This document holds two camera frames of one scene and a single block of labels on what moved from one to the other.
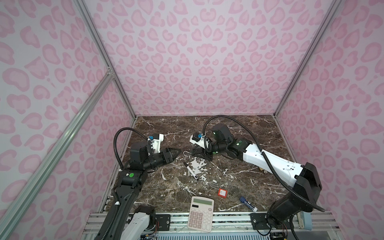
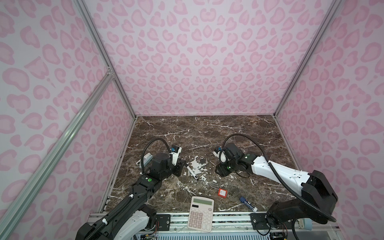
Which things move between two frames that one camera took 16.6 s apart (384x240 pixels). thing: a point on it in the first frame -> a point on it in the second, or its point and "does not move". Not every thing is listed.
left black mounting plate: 164,222 does not move
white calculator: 201,214 does not move
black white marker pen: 191,171 does not move
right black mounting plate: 259,221 does not move
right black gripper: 205,155 -> 221,170
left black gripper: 168,155 -> 179,167
